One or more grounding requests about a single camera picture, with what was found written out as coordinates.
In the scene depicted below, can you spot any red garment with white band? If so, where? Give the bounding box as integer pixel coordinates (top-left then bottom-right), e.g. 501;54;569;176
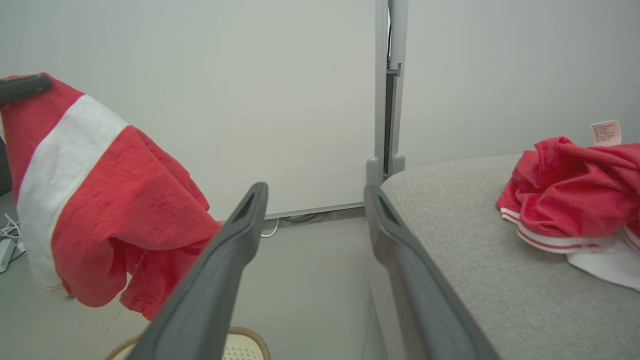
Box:
0;72;223;321

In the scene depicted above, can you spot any white cable tangle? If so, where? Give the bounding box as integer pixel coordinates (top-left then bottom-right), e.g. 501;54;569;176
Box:
0;214;22;241

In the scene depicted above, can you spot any red garment with striped trim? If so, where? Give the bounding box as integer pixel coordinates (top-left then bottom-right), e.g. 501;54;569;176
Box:
496;119;640;292

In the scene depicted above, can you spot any beige plastic laundry basket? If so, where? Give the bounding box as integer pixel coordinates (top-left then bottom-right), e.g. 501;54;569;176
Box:
102;326;271;360

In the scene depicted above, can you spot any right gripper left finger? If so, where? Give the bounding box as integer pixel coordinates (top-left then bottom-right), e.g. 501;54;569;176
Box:
126;181;270;360

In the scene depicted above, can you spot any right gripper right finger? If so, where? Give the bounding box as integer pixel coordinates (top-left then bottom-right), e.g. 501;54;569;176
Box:
364;184;501;360

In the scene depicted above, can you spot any grey metal partition post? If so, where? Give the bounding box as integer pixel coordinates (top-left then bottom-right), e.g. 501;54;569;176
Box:
366;0;410;187

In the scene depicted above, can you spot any white looped cable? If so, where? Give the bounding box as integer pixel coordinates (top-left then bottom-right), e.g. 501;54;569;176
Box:
260;217;281;239

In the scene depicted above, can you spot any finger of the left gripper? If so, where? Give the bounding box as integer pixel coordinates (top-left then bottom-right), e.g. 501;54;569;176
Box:
0;74;54;107

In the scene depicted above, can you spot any white power strip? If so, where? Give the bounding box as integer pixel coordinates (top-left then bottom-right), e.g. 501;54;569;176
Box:
0;239;26;274

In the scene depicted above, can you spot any grey partition base rail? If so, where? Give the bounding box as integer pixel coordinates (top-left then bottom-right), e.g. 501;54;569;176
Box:
220;201;366;222

